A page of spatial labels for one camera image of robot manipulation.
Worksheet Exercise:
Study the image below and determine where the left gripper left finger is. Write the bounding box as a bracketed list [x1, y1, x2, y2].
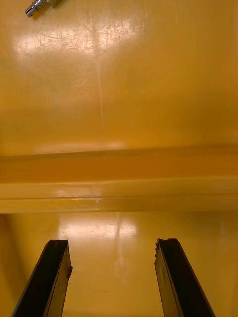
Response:
[11, 239, 73, 317]

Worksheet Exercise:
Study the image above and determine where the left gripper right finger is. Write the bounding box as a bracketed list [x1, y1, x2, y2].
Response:
[154, 238, 216, 317]

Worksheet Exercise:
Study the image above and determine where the silver metal solenoid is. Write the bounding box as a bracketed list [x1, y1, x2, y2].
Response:
[24, 0, 64, 18]

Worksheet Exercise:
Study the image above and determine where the yellow-orange plastic bin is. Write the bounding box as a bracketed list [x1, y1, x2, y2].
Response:
[0, 0, 238, 199]
[0, 197, 238, 317]

